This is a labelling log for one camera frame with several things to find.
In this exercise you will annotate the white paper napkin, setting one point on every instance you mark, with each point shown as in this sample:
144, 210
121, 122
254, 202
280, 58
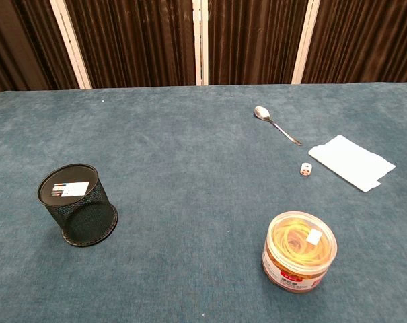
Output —
352, 161

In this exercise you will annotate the black mesh pen holder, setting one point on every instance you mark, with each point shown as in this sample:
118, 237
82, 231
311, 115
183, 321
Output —
83, 215

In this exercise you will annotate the small white die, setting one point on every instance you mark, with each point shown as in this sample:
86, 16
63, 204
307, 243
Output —
305, 170

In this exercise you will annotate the dark brown curtain panel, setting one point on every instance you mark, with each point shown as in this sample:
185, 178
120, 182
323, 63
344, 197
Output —
21, 43
253, 40
132, 40
368, 37

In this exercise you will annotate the silver metal spoon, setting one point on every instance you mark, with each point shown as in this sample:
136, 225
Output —
263, 113

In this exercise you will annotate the white partition frame post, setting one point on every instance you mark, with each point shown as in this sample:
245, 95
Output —
72, 47
200, 43
304, 43

